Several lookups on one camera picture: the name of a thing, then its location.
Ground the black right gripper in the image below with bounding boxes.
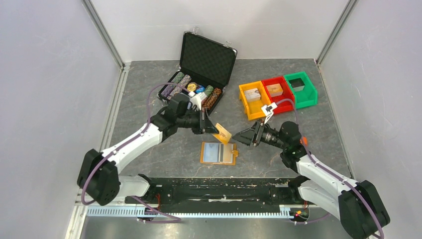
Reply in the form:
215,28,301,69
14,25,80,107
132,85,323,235
232,118,288,150

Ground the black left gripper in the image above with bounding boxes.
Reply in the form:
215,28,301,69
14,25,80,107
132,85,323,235
177,107,219,135

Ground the yellow orange credit card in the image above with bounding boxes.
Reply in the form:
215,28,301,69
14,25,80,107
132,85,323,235
212,123,232,144

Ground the orange leather card holder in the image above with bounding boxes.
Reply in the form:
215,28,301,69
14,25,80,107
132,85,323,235
200,142,239,166

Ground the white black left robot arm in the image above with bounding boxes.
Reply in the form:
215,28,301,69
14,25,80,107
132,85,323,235
77,93,219,206

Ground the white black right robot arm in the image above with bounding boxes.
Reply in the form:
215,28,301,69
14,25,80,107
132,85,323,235
233,120,391,239

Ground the card deck in yellow bin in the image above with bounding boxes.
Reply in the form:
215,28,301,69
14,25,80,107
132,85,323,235
243,88,261,103

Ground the card deck in red bin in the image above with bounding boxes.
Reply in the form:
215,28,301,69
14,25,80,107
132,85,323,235
266,83,284,98

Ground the yellow plastic bin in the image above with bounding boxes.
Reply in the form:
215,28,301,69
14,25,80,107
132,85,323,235
239,81,271,120

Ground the blue dealer chip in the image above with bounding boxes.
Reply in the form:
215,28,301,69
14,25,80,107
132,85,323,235
195,86,205,94

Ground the yellow dealer chip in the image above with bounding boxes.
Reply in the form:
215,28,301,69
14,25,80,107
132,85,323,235
187,82,198,92

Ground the red plastic bin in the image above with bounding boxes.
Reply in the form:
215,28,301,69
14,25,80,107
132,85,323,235
261,76,295,115

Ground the blue orange toy truck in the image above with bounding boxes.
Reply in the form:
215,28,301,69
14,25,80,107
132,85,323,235
300,137,308,146

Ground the black poker chip case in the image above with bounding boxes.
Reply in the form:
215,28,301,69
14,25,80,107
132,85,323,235
169,31,237,114

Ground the black box in green bin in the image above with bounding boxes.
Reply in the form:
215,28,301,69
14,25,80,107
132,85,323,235
289,78,305,92

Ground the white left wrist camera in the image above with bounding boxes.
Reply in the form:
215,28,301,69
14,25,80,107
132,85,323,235
188,92,208,111

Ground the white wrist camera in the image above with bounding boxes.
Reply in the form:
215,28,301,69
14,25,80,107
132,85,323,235
188,92,208,111
261,103,278,124

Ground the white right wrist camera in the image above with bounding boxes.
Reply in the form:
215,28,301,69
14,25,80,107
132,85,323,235
261,103,278,124

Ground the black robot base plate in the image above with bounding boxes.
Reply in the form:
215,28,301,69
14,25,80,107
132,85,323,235
140,178,304,213

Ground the slotted aluminium cable duct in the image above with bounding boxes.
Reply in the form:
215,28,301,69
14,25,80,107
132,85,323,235
86,206,294,219

